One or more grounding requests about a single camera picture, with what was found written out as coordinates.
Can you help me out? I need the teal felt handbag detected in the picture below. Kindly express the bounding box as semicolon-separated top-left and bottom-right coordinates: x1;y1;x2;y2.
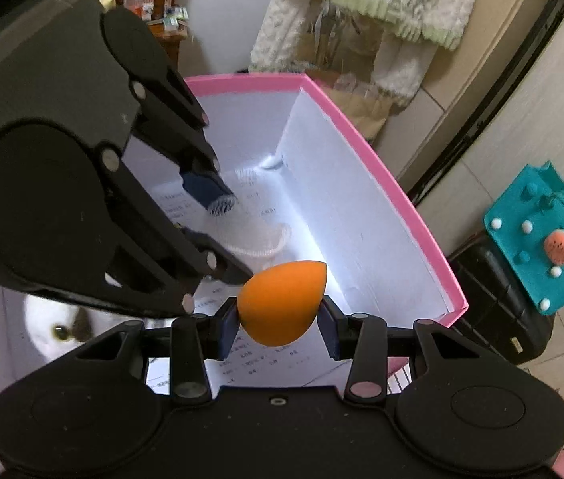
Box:
483;162;564;316

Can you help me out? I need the cream fleece pajama jacket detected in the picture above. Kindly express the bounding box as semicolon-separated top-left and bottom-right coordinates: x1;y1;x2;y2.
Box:
249;0;475;107

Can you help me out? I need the white panda plush toy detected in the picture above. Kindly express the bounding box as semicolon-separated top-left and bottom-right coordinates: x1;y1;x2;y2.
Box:
24;295;124;362

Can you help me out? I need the pink cardboard box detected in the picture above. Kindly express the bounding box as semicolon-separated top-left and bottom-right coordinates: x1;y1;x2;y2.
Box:
1;72;470;395

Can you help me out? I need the black suitcase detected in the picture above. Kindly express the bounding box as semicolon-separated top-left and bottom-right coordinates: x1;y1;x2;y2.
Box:
449;232;554;366

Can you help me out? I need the brown paper bag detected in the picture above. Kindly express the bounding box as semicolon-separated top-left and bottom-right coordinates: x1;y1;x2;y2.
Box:
297;12;393;143

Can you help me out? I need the printed paper sheet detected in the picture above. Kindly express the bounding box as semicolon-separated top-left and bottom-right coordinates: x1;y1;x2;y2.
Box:
151;180;349;394

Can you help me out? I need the orange makeup sponge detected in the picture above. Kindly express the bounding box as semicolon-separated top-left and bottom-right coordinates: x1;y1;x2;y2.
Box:
236;261;327;347

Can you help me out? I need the beige wardrobe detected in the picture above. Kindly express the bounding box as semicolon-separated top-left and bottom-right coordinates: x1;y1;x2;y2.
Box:
374;0;564;253

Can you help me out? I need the wooden side shelf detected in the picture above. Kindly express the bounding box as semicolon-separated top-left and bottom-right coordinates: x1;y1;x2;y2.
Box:
93;0;191;68

